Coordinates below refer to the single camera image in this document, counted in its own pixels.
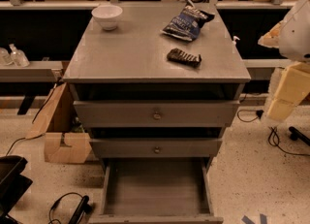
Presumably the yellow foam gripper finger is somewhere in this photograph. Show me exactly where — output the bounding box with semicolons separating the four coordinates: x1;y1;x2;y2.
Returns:
258;21;283;48
266;62;310;121

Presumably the grey bottom drawer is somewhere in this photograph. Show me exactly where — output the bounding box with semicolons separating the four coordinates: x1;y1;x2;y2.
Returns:
89;158;224;224

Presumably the grey drawer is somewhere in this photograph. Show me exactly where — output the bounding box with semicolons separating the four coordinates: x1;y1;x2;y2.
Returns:
90;138;222;158
74;100;239;128
89;158;224;224

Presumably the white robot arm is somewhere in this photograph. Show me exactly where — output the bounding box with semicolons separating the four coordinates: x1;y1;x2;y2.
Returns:
258;0;310;122

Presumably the grey top drawer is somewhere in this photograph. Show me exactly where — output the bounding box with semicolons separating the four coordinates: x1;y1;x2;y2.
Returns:
74;100;239;128

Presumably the grey drawer cabinet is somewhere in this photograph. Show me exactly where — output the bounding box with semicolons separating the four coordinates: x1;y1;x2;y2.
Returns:
62;1;252;177

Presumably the grey middle drawer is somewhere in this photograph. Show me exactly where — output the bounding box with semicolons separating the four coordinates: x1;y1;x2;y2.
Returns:
90;138;222;158

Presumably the small white pump bottle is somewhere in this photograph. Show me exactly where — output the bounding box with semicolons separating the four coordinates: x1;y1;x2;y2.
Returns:
232;36;240;53

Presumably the black stand foot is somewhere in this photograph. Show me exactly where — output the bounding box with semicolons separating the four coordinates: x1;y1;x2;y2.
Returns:
289;126;310;146

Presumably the blue chip bag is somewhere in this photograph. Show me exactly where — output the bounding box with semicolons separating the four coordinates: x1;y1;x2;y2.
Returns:
162;0;215;42

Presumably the dark striped snack bar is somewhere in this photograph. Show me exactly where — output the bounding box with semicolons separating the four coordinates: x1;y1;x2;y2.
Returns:
167;48;202;68

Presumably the white ceramic bowl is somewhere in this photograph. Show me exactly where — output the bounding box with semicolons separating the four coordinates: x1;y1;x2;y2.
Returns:
91;4;123;31

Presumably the cardboard box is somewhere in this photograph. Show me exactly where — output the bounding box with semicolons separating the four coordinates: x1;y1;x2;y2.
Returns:
26;82;91;164

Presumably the clear sanitizer bottle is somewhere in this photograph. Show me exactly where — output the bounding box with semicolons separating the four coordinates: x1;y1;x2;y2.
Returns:
9;44;30;67

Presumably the black power adapter cable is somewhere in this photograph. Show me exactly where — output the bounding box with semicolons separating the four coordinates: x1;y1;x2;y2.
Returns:
236;109;310;158

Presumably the black handheld device with cable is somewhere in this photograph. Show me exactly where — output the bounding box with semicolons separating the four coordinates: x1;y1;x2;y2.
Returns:
48;192;93;224

